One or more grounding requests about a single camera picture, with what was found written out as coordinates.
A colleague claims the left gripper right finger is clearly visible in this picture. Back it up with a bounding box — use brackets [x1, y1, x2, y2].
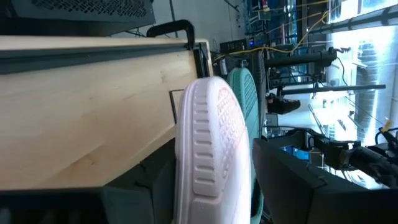
[252, 138, 398, 224]

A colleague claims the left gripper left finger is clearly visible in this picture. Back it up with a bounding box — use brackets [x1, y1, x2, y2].
[0, 138, 177, 224]

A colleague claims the teal rubber slide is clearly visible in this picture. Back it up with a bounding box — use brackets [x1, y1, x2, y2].
[226, 66, 264, 224]

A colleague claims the black perforated metal case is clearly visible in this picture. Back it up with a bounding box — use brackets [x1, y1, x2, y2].
[0, 0, 157, 37]

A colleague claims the wooden shelf with black frame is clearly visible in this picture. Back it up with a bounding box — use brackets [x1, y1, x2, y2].
[0, 19, 215, 191]

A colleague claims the thin black rig post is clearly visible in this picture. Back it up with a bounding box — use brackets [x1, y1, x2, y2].
[279, 84, 387, 95]

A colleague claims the thick black rig post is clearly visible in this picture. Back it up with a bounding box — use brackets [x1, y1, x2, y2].
[263, 50, 338, 68]

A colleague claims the yellow cable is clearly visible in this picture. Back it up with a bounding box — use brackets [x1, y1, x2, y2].
[213, 8, 331, 63]

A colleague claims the black network switch box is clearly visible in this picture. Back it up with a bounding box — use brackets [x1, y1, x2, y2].
[220, 37, 251, 54]

